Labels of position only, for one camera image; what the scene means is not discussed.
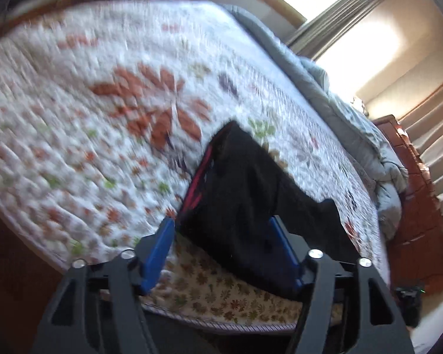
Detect black pants with red stripe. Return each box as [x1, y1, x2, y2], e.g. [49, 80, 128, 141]
[176, 122, 359, 301]

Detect reddish brown wooden headboard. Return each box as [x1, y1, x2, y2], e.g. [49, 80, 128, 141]
[373, 115, 443, 295]

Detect grey rumpled duvet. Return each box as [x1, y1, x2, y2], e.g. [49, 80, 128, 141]
[224, 5, 409, 240]

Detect beige pleated curtain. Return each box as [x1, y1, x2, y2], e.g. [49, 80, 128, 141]
[399, 65, 443, 213]

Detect white floral quilted bedspread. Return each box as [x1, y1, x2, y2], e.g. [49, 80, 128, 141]
[0, 0, 392, 334]

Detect grey window curtain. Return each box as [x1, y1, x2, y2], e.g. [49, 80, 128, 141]
[286, 0, 385, 61]

